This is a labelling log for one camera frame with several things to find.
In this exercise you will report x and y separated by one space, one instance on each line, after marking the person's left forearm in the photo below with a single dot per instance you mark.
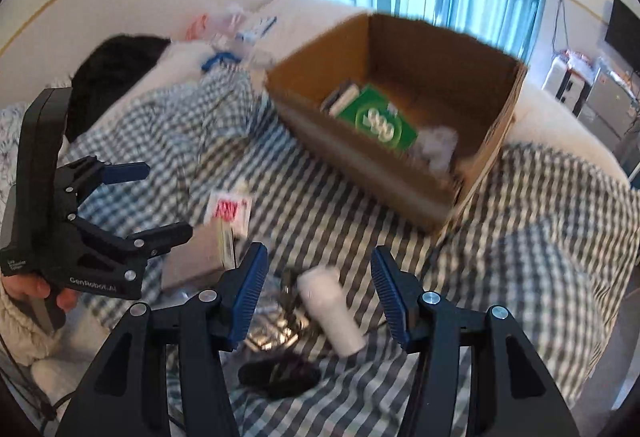
20 327

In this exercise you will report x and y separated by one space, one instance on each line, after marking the dark blue white box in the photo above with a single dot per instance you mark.
340 98

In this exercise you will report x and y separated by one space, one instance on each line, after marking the red white packet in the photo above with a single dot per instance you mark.
227 209

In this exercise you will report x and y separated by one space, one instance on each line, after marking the silver foil blister pack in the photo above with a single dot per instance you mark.
272 322

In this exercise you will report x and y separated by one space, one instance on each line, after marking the blue plastic item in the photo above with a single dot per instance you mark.
217 58

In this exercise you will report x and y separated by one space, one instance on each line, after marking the green box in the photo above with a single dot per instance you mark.
380 122

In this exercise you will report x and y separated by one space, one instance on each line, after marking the black cloth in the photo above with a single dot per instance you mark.
110 77

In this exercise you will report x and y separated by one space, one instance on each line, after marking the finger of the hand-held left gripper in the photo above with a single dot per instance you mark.
125 173
165 237

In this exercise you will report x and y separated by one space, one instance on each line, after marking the clear plastic bags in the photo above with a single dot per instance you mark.
230 24

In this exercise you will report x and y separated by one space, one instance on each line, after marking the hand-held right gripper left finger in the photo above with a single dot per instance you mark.
250 287

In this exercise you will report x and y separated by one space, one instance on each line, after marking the white crumpled plastic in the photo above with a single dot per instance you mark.
437 147

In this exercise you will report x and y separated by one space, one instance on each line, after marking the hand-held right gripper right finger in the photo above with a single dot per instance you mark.
387 287

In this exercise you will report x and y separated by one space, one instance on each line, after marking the checked blanket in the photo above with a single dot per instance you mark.
325 217

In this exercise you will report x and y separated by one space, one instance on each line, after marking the black monitor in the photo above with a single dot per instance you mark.
625 27

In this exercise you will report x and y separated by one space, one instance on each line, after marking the brown flat box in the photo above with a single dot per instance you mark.
195 257

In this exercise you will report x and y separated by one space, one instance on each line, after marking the grey cabinet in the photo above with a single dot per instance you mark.
607 107

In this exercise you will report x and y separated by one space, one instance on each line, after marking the black fabric item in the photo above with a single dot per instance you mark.
280 374

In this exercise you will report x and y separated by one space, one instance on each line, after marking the white appliance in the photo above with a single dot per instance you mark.
562 82

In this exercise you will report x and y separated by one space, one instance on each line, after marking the floral bed sheet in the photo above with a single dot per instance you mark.
10 142

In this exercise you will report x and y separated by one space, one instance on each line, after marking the brown cardboard box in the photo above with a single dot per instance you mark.
375 177

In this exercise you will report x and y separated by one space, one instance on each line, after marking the person's left hand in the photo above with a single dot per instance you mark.
25 287

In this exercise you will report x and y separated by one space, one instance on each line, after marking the white bottle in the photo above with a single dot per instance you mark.
330 307

